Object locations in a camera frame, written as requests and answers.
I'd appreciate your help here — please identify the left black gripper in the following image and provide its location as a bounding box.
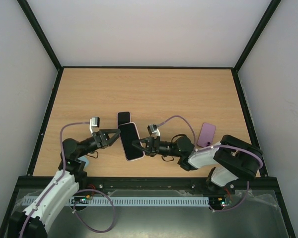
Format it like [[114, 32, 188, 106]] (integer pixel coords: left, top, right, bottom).
[[76, 128, 122, 159]]

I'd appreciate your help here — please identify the black screen phone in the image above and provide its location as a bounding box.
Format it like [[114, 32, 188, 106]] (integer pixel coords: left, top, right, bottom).
[[117, 112, 132, 126]]

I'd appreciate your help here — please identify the pink phone case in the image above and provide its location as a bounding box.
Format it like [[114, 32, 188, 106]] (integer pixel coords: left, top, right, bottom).
[[117, 111, 132, 126]]

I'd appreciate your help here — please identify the light blue phone case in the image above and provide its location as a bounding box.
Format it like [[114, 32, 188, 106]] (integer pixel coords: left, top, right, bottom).
[[78, 156, 89, 167]]

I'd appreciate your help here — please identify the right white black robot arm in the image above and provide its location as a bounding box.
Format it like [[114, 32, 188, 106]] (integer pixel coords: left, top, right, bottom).
[[132, 134, 263, 194]]

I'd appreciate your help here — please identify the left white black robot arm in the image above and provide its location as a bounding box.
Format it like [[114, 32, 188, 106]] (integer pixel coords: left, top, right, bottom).
[[7, 129, 120, 238]]

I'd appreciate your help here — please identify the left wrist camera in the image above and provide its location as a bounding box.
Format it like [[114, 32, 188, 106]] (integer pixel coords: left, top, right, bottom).
[[89, 117, 100, 135]]

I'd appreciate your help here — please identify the black aluminium frame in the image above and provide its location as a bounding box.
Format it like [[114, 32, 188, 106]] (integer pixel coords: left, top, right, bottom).
[[0, 0, 296, 238]]

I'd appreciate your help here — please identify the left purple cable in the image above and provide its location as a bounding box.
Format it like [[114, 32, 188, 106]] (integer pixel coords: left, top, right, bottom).
[[18, 121, 116, 238]]

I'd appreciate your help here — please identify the purple cable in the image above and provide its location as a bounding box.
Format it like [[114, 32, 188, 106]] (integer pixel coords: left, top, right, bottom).
[[157, 115, 264, 213], [18, 121, 116, 238]]

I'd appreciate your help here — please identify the white slotted cable duct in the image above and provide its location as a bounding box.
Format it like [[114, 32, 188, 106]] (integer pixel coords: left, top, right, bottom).
[[23, 197, 209, 207]]

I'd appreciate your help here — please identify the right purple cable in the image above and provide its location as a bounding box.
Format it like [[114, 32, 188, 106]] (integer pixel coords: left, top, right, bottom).
[[157, 115, 264, 213]]

